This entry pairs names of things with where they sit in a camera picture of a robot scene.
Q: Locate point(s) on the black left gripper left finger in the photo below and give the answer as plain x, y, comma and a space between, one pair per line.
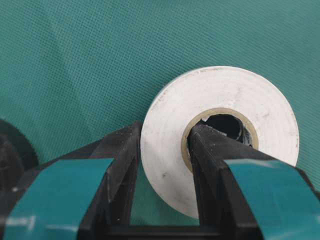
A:
78, 195

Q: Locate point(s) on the white tape roll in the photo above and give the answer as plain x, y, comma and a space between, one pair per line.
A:
261, 117

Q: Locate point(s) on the green table cloth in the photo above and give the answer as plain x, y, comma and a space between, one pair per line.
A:
72, 71

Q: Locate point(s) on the black tape roll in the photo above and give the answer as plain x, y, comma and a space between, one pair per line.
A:
17, 155

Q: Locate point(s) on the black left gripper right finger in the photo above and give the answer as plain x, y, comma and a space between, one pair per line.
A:
249, 195

